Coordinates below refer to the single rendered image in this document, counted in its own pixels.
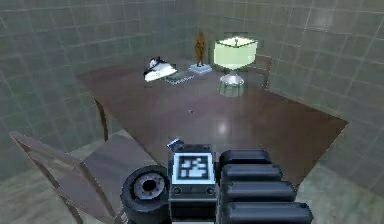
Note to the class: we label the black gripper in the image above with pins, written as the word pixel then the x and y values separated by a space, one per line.
pixel 146 195

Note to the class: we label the pale green table lamp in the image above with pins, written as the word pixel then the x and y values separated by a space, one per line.
pixel 235 56

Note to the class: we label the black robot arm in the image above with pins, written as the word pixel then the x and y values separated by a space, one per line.
pixel 246 190

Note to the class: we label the white and black object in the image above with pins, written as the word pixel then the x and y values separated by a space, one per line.
pixel 159 70

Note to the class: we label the dark brown wooden table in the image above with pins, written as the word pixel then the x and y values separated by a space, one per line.
pixel 216 116

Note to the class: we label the brown statue on grey base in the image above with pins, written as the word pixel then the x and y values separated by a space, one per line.
pixel 200 50

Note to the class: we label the grey flat rectangular object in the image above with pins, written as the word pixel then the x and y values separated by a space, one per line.
pixel 179 78

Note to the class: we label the brown wooden chair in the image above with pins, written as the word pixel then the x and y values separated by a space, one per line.
pixel 263 68
pixel 100 173

